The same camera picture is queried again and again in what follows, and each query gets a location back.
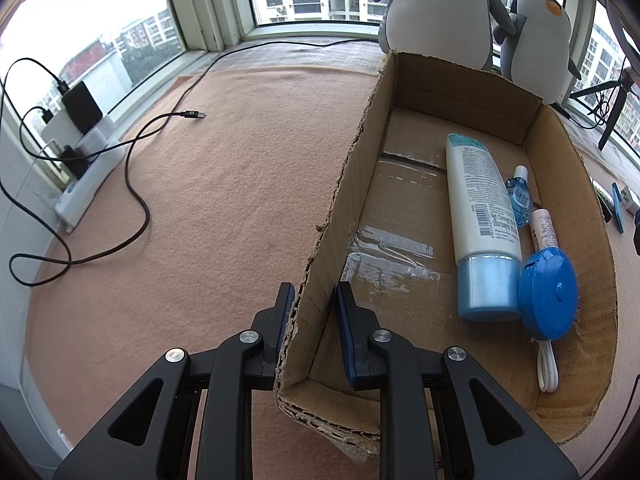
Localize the small grey penguin plush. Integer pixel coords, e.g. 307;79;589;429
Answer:
492;0;583;106

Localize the colourful patterned stick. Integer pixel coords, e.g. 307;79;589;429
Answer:
592;180;615;223

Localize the long black power cable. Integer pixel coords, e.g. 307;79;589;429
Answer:
87;35;383;163

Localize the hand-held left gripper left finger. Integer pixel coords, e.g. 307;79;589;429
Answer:
52;282;297;480

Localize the white plug adapter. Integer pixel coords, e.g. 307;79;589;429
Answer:
80;127;116;159

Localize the white power strip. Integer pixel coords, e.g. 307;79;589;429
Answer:
54;117;126;233

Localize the blue round tape measure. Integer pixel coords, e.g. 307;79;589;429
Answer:
517;247;579;339

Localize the white pink lip balm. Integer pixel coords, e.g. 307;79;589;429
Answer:
530;208;561;256

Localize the large grey penguin plush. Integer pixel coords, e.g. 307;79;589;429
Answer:
370;0;518;72

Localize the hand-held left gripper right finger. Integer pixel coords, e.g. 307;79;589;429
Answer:
335;281;581;480

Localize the black inline remote cable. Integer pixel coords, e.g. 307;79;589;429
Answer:
554;92;610;131

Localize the white cable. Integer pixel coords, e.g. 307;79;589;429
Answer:
536;337;560;393

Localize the black usb cable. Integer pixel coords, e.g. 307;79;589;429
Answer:
9;109;206;288

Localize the blue rectangular case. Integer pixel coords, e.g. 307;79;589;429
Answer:
611;182;626;233

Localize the black power bank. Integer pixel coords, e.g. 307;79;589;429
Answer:
61;81;104;134

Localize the white power bank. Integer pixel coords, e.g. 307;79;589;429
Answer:
41;114;83;147

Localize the black tripod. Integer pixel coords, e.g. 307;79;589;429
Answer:
570;7;640;151

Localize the black power bank cable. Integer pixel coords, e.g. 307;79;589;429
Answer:
0;57;71;266

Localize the white lotion tube blue cap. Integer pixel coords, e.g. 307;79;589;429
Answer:
445;133;523;322

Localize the small blue bottle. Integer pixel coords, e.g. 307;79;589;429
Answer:
504;165;533;228

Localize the black plug adapter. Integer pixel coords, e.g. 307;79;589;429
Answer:
60;145;93;179

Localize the white window frame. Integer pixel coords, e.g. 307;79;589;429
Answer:
0;0;640;161

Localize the brown cardboard box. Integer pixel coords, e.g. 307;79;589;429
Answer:
274;51;620;456

